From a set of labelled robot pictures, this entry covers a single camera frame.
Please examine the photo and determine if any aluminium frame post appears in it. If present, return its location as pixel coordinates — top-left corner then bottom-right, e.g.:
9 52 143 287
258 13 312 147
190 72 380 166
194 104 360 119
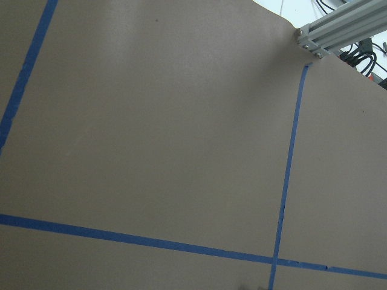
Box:
296 0 386 59

